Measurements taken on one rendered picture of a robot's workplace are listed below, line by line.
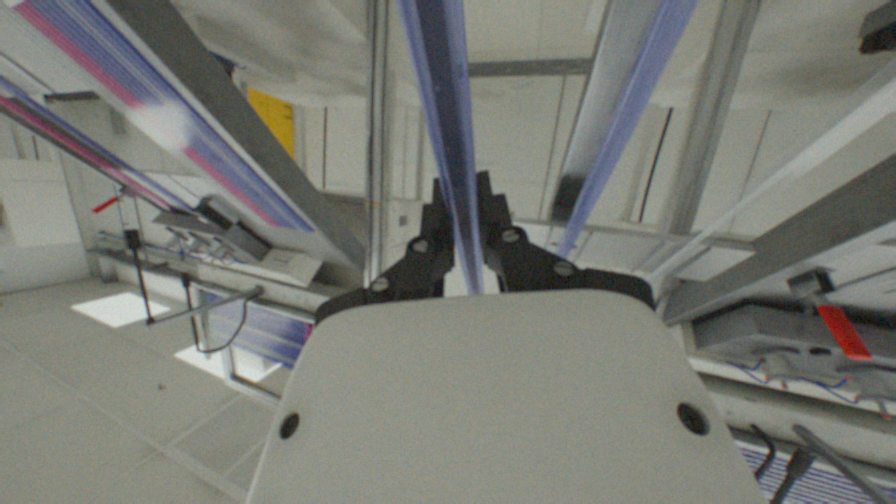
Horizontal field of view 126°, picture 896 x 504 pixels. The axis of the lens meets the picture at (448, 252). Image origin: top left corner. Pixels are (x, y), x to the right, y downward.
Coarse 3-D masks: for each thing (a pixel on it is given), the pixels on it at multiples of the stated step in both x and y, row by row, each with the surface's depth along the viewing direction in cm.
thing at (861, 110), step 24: (888, 72) 11; (864, 96) 12; (888, 96) 11; (840, 120) 12; (864, 120) 12; (816, 144) 14; (840, 144) 13; (768, 168) 16; (792, 168) 15; (744, 192) 18; (768, 192) 17; (720, 216) 20; (744, 216) 19; (696, 240) 22; (672, 264) 26
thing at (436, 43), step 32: (416, 0) 5; (448, 0) 5; (416, 32) 5; (448, 32) 5; (416, 64) 6; (448, 64) 6; (448, 96) 6; (448, 128) 7; (448, 160) 8; (448, 192) 10; (480, 256) 14; (480, 288) 18
